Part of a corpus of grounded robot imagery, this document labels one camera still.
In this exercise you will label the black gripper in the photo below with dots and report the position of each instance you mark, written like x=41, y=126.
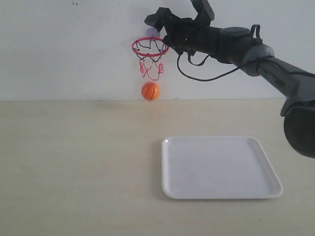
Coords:
x=179, y=31

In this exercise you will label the small orange basketball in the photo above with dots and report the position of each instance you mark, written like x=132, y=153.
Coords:
x=150, y=91

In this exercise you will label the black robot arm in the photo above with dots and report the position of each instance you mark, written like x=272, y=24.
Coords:
x=245, y=49

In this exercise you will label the red mini basketball hoop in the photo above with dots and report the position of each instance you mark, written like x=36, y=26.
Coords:
x=150, y=51

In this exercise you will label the clear suction cup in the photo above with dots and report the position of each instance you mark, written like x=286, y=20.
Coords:
x=152, y=32

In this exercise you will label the white plastic tray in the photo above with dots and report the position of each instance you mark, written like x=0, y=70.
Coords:
x=217, y=168

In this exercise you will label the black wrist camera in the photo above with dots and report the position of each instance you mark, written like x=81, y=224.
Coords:
x=205, y=13

